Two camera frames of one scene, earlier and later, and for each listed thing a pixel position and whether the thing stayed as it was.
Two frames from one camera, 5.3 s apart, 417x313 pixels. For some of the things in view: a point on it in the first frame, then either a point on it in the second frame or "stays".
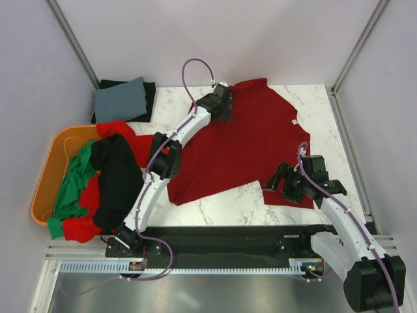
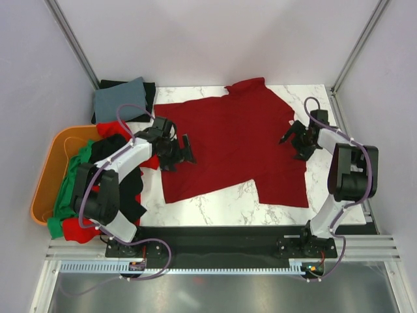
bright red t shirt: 84,229 stays
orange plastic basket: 65,142 stays
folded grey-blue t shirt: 123,101 stays
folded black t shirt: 150,90 stays
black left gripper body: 225,114 -> 170,154
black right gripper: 283,170 -> 303,154
